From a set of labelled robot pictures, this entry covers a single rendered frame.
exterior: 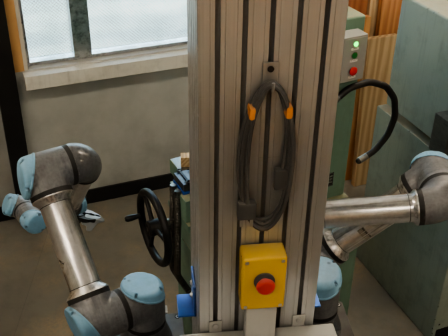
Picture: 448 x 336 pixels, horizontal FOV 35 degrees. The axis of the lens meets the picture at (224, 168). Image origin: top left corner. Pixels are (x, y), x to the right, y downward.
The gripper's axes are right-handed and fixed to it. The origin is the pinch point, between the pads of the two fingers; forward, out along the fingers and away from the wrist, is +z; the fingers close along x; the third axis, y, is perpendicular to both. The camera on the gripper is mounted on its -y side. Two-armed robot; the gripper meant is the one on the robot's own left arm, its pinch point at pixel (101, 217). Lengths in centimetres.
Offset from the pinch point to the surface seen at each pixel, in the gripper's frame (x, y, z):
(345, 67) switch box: 28, -87, 40
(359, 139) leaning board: -76, -43, 177
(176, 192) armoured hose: 16.3, -23.8, 12.1
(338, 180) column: 22, -47, 72
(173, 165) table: -11.9, -22.2, 25.2
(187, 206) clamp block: 21.6, -22.0, 15.0
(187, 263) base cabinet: 1.1, 11.6, 44.4
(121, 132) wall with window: -125, 11, 63
